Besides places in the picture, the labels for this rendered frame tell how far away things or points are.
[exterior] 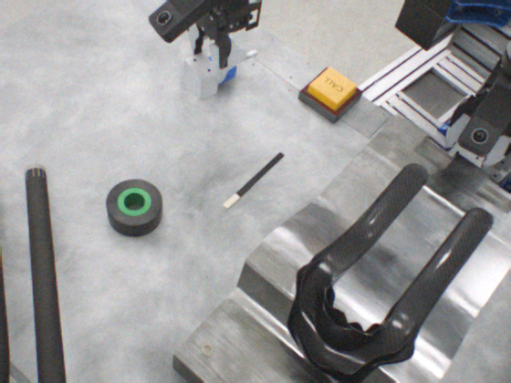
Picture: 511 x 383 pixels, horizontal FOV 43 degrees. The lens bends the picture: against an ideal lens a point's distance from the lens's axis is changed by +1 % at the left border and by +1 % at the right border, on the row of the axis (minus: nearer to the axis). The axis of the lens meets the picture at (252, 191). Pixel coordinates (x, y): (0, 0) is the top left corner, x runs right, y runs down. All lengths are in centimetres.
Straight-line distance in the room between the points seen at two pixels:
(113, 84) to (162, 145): 15
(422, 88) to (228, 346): 138
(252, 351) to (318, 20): 180
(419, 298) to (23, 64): 74
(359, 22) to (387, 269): 174
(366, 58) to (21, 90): 151
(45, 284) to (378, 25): 191
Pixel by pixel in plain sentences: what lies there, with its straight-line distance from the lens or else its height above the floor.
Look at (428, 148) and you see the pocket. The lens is 103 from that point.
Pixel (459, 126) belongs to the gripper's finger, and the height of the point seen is 90.
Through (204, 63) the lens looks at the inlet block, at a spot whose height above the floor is 85.
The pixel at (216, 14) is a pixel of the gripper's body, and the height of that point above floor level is 98.
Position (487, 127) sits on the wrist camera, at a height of 98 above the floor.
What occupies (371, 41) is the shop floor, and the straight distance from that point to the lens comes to 245.
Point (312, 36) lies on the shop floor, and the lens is 240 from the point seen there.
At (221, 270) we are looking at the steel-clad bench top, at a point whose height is 80.
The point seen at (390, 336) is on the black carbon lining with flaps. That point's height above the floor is 91.
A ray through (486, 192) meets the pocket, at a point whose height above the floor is 86.
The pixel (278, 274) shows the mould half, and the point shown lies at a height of 93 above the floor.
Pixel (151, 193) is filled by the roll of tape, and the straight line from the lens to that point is 94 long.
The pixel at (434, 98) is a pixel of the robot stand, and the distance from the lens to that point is 204.
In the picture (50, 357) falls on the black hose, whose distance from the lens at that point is 78.
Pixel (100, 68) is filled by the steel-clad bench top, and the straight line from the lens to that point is 114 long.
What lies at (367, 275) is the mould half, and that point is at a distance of 83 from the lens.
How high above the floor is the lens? 164
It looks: 57 degrees down
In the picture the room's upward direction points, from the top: 12 degrees clockwise
